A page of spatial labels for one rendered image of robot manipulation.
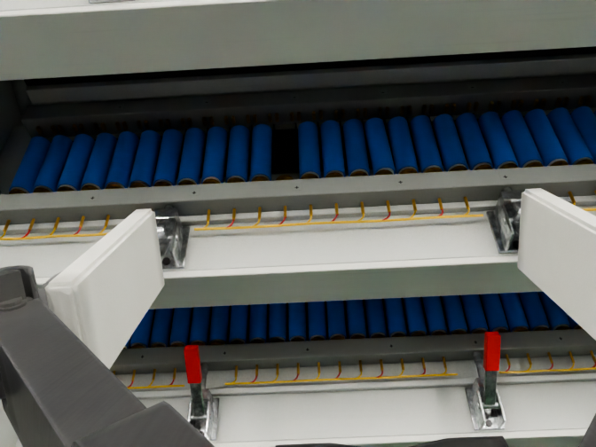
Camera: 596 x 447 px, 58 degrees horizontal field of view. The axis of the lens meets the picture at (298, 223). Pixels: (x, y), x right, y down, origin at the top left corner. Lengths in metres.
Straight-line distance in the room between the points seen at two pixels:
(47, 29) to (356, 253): 0.26
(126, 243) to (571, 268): 0.13
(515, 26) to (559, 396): 0.36
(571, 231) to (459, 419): 0.40
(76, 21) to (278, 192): 0.18
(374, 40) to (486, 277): 0.20
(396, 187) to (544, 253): 0.25
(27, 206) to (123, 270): 0.32
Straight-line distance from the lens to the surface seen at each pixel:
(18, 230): 0.49
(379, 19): 0.35
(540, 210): 0.19
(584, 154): 0.50
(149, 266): 0.19
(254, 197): 0.42
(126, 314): 0.17
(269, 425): 0.54
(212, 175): 0.45
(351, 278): 0.42
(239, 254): 0.42
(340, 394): 0.55
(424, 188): 0.43
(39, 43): 0.39
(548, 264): 0.19
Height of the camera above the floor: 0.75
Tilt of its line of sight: 28 degrees down
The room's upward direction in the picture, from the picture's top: 4 degrees counter-clockwise
